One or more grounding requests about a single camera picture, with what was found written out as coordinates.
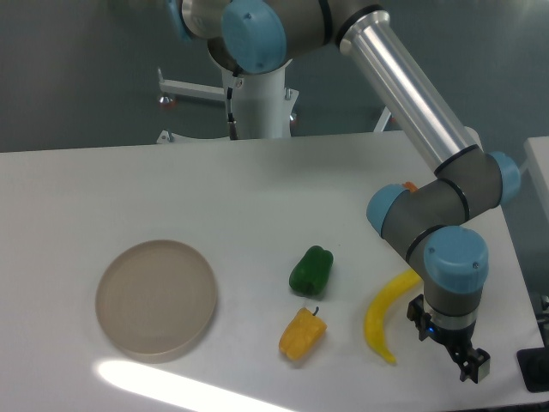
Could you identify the small orange object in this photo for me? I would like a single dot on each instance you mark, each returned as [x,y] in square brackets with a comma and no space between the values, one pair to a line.
[410,186]

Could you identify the white side table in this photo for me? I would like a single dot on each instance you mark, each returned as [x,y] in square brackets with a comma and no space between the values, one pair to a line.
[537,150]

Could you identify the yellow banana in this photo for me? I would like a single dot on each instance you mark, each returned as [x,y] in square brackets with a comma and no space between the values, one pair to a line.
[374,319]

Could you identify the black device at table edge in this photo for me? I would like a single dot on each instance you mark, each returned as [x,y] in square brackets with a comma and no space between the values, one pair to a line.
[533,363]

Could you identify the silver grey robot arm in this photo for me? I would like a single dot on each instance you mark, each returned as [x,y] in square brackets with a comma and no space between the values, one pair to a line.
[253,40]

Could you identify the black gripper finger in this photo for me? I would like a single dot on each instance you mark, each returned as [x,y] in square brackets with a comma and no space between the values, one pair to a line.
[463,356]
[479,364]

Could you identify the round beige plate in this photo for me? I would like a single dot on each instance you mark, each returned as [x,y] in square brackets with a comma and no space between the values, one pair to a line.
[155,300]

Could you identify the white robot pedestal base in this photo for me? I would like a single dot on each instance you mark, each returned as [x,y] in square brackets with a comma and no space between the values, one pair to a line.
[256,106]

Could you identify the yellow bell pepper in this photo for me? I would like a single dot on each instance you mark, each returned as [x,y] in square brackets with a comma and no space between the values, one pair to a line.
[301,334]

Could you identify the green bell pepper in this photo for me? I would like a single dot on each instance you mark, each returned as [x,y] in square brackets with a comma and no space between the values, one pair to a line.
[310,275]

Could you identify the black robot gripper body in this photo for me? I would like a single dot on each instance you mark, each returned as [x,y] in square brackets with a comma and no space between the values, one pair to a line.
[453,332]

